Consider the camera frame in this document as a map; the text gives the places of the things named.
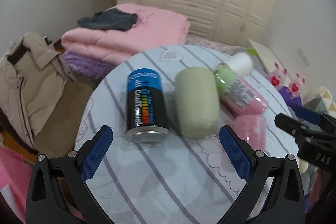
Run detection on grey patchwork plush cushion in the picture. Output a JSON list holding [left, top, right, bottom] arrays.
[[303, 86, 336, 118]]

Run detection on pink folded quilt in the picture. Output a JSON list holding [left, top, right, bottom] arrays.
[[61, 3, 190, 65]]

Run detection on blue black drink can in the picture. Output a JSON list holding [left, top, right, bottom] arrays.
[[125, 68, 170, 144]]

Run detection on clear jar green pink contents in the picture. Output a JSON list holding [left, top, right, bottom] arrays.
[[214, 63, 268, 117]]

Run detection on purple folded blanket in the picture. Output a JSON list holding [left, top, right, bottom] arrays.
[[63, 51, 116, 80]]

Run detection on pink pig plush left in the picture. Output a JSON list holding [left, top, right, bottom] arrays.
[[266, 62, 287, 91]]

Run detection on dark grey garment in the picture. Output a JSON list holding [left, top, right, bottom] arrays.
[[77, 8, 138, 32]]

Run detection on pink plastic cup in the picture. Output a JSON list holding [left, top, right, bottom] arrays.
[[231, 115, 266, 151]]

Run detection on pale green foam cup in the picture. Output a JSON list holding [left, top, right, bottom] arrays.
[[175, 67, 220, 138]]

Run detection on beige jacket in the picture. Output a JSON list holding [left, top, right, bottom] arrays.
[[1, 31, 75, 152]]

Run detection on pink cloth lower left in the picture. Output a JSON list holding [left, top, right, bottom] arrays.
[[1, 147, 32, 223]]

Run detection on pink pig plush right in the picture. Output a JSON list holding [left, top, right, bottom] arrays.
[[286, 73, 305, 100]]

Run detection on pink pig plush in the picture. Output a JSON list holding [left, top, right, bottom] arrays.
[[286, 73, 305, 100], [266, 62, 287, 91]]

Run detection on beige cardboard sheet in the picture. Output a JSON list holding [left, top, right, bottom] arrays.
[[248, 39, 284, 73]]

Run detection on white paper cup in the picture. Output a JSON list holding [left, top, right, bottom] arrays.
[[225, 52, 254, 77]]

